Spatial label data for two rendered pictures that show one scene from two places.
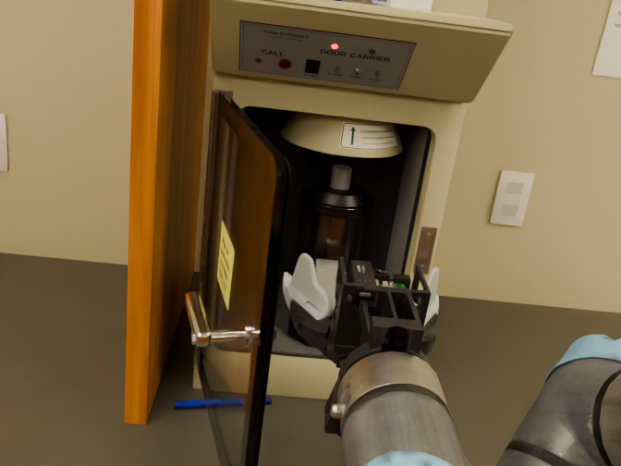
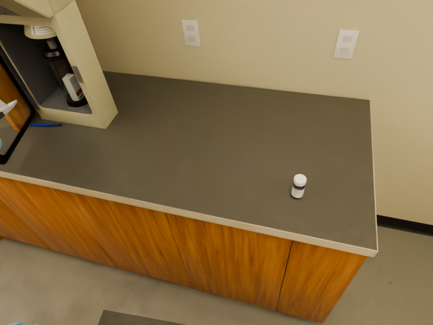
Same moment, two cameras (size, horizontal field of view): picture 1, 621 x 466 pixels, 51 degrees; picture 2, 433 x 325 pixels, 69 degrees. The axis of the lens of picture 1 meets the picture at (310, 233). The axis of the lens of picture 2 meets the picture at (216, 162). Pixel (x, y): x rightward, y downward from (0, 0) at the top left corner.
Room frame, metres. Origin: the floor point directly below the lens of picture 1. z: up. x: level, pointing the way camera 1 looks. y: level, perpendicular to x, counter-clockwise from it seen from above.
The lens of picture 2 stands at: (0.11, -1.00, 1.80)
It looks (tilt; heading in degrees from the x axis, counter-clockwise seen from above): 48 degrees down; 25
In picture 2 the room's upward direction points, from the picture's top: 6 degrees counter-clockwise
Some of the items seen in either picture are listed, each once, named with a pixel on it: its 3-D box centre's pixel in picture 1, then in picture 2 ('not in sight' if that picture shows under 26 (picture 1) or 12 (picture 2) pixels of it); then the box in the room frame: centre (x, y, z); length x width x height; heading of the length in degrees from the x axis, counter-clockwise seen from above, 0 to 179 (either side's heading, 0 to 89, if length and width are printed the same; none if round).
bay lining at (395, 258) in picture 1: (316, 213); (64, 55); (0.95, -0.01, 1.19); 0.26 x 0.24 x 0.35; 95
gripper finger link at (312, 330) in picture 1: (326, 325); not in sight; (0.51, -0.03, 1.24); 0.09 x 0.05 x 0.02; 40
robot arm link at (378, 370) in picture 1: (387, 407); not in sight; (0.38, -0.07, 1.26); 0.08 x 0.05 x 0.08; 94
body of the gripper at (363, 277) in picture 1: (379, 337); not in sight; (0.46, -0.07, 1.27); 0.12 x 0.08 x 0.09; 4
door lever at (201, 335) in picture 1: (213, 318); not in sight; (0.57, 0.08, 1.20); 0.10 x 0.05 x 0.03; 20
